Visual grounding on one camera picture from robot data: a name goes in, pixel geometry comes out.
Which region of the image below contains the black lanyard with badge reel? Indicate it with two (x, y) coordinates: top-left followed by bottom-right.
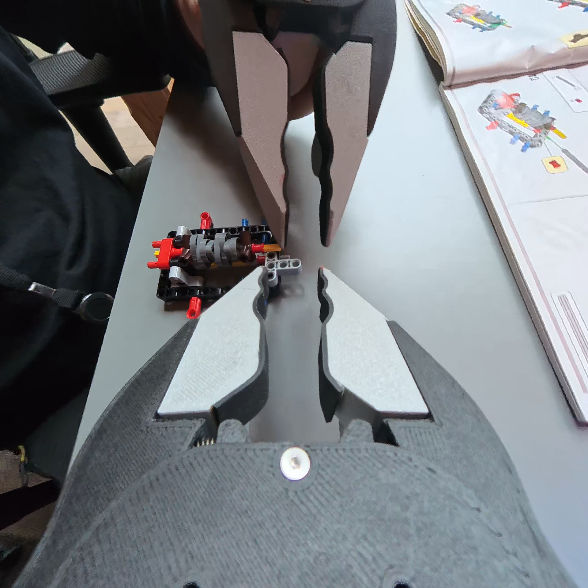
(0, 264), (115, 323)

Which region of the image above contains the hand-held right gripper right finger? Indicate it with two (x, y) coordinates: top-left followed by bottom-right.
(317, 267), (431, 424)

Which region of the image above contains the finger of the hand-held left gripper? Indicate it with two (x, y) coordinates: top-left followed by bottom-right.
(311, 41), (373, 248)
(232, 31), (290, 246)

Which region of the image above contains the wooden table support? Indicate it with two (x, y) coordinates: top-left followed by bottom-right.
(122, 78), (175, 148)

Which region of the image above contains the person's left hand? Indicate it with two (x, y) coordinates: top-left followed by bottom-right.
(275, 31), (321, 119)

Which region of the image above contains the lego instruction booklet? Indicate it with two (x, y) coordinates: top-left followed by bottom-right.
(404, 0), (588, 425)

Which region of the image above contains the black office chair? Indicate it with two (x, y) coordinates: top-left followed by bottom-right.
(28, 46), (153, 177)

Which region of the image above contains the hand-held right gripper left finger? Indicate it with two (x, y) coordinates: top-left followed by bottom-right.
(157, 266), (271, 425)

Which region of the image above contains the grey T-shaped lego beam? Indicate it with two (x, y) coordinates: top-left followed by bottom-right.
(264, 256), (304, 288)

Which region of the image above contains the lego engine frame assembly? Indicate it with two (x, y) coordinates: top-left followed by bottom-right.
(147, 211), (283, 320)

